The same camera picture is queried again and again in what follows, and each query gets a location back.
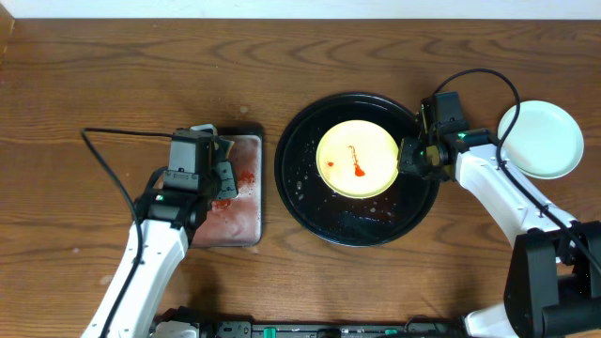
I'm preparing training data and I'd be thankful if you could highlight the round black serving tray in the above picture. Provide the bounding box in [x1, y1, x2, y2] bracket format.
[274, 92, 439, 247]

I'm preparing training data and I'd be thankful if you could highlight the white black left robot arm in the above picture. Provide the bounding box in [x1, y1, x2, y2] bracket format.
[83, 167, 220, 337]

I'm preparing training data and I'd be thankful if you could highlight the light blue plate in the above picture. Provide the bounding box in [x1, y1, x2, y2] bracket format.
[498, 100, 584, 179]

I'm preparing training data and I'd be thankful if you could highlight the green yellow scrub sponge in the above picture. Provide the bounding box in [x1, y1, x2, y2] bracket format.
[215, 137, 235, 162]

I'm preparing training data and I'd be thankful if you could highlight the black rectangular soapy water tray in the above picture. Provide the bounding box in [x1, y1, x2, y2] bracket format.
[191, 124, 264, 248]

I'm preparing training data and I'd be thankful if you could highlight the yellow plate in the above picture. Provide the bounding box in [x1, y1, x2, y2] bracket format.
[316, 120, 399, 199]

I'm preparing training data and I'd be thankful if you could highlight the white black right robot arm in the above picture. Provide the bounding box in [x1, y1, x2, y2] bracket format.
[398, 130, 600, 337]

